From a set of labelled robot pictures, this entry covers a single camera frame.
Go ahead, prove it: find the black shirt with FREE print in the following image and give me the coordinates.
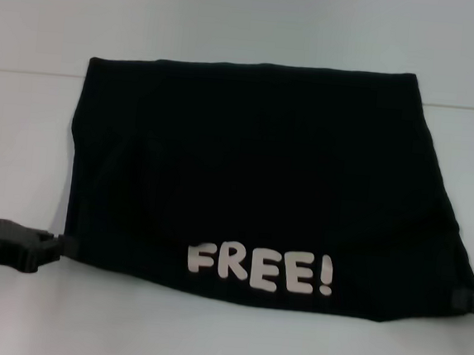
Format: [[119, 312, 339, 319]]
[[45, 41, 474, 333]]

